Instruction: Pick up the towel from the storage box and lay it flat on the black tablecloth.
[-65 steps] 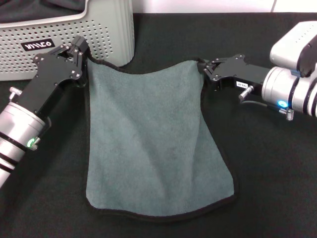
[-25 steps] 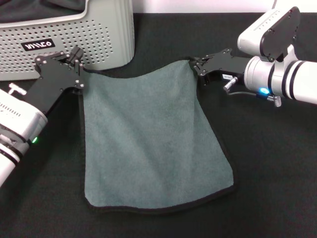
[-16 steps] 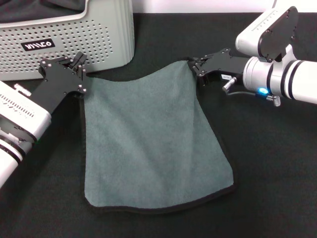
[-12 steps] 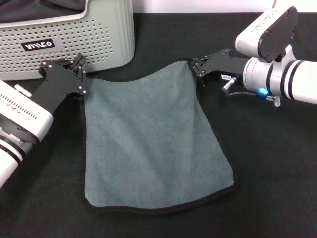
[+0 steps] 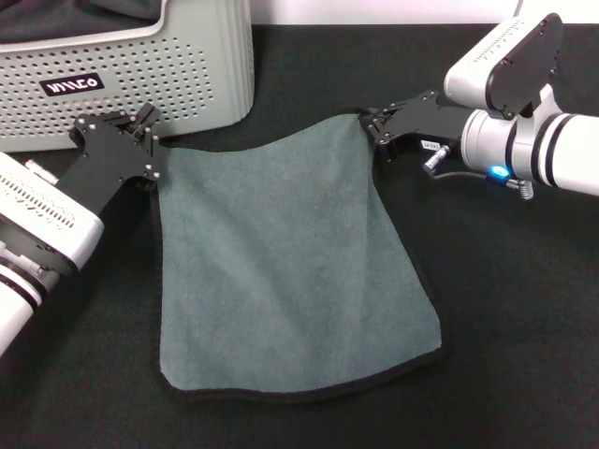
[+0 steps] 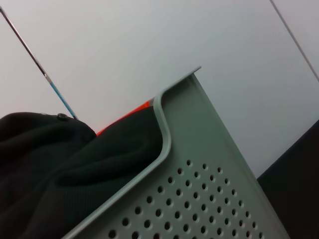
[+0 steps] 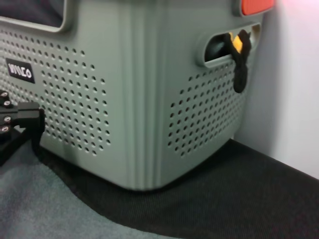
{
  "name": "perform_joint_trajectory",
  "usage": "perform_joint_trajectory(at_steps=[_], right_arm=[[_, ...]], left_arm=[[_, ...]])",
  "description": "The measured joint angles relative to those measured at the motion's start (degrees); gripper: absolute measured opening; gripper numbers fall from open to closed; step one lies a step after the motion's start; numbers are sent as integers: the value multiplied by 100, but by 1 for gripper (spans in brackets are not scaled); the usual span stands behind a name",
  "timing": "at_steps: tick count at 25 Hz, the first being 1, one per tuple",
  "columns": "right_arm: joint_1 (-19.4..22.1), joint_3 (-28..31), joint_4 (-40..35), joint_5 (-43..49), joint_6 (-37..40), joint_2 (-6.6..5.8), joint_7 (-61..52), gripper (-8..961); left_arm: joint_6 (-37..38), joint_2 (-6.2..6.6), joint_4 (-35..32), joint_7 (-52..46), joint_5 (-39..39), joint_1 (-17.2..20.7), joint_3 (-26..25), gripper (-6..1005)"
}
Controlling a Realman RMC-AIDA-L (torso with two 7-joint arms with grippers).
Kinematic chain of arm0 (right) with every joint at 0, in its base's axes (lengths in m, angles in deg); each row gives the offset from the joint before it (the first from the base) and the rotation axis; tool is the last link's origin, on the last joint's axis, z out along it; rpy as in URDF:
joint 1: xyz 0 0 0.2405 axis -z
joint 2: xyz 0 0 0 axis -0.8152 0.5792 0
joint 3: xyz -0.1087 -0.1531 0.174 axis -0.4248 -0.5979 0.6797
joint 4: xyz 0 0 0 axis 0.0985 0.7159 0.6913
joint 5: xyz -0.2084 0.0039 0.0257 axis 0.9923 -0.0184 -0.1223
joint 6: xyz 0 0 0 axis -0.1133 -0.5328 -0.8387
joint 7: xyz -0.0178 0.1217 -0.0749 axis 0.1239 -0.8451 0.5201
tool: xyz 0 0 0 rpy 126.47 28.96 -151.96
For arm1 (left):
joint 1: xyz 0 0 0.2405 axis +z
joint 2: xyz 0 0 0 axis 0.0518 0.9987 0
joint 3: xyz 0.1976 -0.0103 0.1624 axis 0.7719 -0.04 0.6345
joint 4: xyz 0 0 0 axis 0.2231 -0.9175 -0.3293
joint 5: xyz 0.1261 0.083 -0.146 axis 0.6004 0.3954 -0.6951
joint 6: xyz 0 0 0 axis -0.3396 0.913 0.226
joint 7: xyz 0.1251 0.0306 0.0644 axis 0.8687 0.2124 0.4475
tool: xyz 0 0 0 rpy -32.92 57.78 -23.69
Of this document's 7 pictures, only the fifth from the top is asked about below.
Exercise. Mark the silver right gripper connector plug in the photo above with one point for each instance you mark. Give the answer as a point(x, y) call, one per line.
point(435, 159)

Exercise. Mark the grey perforated storage box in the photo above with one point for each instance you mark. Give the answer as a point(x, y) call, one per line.
point(140, 61)

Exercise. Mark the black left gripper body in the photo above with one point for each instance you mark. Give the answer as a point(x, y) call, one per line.
point(107, 163)

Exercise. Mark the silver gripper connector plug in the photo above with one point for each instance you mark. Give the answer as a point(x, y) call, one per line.
point(435, 159)
point(42, 170)

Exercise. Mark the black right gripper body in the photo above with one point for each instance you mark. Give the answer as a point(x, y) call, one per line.
point(435, 124)

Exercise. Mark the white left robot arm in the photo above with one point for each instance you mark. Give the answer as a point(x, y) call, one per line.
point(37, 210)

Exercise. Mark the green towel with black trim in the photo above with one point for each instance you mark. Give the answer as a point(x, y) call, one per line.
point(281, 257)

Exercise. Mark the dark cloth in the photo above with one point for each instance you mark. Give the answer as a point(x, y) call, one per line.
point(70, 18)

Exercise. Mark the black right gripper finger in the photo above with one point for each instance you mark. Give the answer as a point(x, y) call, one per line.
point(386, 133)
point(388, 110)

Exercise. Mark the black tablecloth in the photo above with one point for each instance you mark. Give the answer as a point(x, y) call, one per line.
point(515, 304)

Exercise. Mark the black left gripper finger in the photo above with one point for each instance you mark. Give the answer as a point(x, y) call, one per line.
point(112, 118)
point(149, 126)

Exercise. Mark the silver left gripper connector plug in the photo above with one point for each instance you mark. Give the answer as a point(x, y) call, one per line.
point(42, 170)

